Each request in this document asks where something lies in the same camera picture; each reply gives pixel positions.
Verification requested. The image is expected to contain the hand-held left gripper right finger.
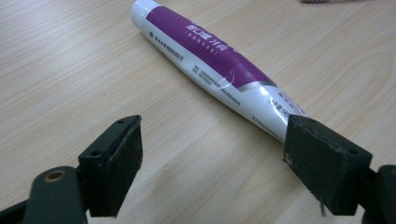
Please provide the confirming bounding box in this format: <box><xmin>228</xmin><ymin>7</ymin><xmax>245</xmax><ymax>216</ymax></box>
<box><xmin>283</xmin><ymin>114</ymin><xmax>374</xmax><ymax>217</ymax></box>

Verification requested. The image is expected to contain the white and purple toothpaste tube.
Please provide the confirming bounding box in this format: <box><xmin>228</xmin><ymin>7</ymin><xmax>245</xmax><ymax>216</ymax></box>
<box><xmin>130</xmin><ymin>0</ymin><xmax>310</xmax><ymax>143</ymax></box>

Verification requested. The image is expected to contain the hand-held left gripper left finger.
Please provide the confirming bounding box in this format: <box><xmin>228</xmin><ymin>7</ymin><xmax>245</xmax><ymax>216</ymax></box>
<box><xmin>78</xmin><ymin>114</ymin><xmax>144</xmax><ymax>218</ymax></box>

